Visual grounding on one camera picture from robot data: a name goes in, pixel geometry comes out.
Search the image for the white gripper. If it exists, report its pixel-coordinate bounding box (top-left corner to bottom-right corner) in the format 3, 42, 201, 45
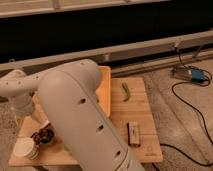
12, 96, 35, 117

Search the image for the white dish brush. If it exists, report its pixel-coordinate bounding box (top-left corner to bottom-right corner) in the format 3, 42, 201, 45
36, 121, 50, 132

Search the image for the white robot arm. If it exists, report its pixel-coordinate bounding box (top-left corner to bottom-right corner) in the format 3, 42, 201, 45
0, 59, 145, 171

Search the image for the white plastic cup stack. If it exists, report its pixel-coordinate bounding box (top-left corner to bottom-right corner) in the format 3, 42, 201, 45
13, 137, 38, 159

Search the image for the bowl of dark grapes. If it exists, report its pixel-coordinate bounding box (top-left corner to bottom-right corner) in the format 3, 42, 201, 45
31, 129, 54, 145

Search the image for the yellow plastic bin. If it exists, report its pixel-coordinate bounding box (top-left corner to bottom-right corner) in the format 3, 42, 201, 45
96, 66, 111, 117

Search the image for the green pepper toy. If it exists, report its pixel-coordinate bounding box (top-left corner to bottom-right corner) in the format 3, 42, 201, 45
122, 82, 131, 102

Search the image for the brown chocolate bar box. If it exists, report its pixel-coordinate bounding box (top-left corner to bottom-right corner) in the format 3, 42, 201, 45
127, 122, 141, 147

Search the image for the blue power box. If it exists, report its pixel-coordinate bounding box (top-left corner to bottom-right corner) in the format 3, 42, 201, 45
172, 65, 209, 84

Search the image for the black cable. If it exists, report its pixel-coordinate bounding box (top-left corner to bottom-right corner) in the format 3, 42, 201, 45
160, 43, 213, 167

